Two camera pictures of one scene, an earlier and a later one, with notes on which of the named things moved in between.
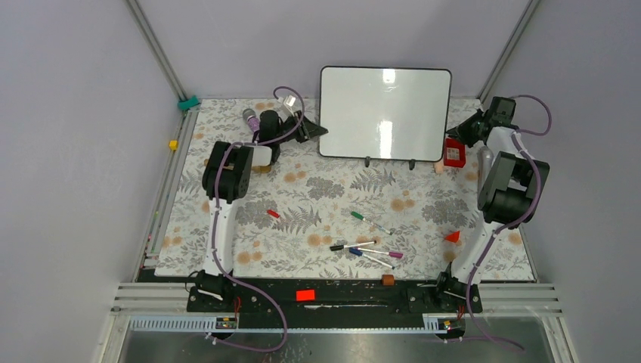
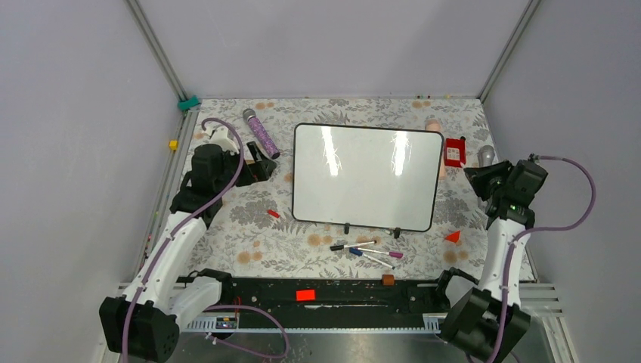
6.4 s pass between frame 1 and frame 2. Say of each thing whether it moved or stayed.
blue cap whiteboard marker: stayed
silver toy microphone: stayed
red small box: stayed
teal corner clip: stayed
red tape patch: stayed
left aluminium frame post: stayed
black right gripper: moved
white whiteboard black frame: moved
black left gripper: moved
